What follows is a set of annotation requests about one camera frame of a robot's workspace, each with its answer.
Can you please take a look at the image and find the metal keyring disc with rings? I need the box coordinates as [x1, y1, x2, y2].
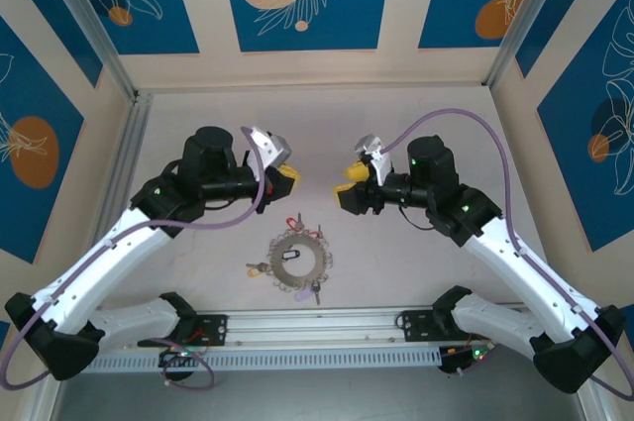
[268, 227, 334, 293]

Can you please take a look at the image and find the pale lilac key tag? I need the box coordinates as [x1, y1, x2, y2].
[293, 284, 323, 304]

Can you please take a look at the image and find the black right controller board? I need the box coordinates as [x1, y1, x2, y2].
[439, 345, 496, 377]

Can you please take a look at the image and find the black controller board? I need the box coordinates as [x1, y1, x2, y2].
[158, 347, 207, 382]
[439, 345, 496, 377]

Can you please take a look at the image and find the black left controller board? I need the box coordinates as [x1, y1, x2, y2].
[158, 347, 207, 382]

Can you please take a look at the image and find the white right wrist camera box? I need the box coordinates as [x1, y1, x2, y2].
[354, 133, 393, 189]

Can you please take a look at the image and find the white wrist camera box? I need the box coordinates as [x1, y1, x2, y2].
[354, 133, 393, 189]
[247, 126, 293, 169]

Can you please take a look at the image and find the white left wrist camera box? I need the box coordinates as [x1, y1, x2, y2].
[247, 126, 293, 169]

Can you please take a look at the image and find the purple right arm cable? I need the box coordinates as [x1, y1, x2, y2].
[379, 108, 634, 401]

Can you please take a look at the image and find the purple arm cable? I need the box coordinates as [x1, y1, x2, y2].
[0, 126, 266, 391]
[379, 108, 634, 401]

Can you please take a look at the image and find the aluminium side rail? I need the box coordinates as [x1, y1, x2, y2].
[93, 91, 155, 244]

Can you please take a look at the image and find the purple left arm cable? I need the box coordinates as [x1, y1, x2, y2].
[0, 126, 266, 391]

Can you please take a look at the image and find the aluminium mounting rail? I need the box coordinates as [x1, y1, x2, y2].
[42, 304, 583, 356]

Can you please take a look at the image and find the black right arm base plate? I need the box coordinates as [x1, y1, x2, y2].
[395, 310, 494, 343]

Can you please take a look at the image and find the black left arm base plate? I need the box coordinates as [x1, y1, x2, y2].
[137, 314, 229, 348]

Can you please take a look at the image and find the aluminium corner post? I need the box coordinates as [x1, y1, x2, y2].
[37, 0, 140, 103]
[482, 0, 579, 88]

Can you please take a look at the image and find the grey slotted cable duct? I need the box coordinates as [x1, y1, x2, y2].
[91, 347, 443, 373]

